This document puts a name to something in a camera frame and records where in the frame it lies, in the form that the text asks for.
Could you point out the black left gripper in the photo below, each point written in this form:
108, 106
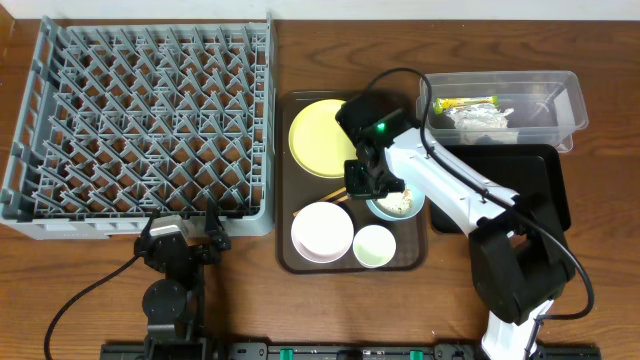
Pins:
198, 249

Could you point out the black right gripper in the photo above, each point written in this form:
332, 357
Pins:
389, 187

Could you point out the light blue bowl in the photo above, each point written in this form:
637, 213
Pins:
398, 206

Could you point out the pale green cup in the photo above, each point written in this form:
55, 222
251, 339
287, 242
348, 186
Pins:
374, 246

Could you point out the green snack wrapper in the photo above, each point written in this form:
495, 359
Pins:
443, 104

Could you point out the white paper napkin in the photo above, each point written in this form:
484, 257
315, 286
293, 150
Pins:
482, 124

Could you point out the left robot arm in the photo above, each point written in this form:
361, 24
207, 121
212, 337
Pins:
174, 305

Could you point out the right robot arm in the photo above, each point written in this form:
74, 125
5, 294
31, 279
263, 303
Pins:
517, 246

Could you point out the black waste tray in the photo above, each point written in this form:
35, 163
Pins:
525, 168

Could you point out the clear plastic waste bin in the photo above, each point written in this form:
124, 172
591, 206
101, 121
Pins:
548, 105

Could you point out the upper wooden chopstick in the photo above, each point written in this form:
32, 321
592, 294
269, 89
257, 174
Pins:
334, 195

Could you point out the wooden chopstick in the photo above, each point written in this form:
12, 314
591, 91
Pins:
341, 199
334, 195

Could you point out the lower wooden chopstick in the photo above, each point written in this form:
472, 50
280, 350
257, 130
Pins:
341, 199

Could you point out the yellow round plate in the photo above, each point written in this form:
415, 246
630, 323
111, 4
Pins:
317, 142

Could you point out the brown serving tray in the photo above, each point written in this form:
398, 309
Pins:
297, 188

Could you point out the pink white bowl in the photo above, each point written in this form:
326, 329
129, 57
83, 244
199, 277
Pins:
322, 232

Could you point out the grey plastic dish rack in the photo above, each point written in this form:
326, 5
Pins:
119, 121

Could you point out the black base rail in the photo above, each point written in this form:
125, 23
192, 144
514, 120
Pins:
262, 351

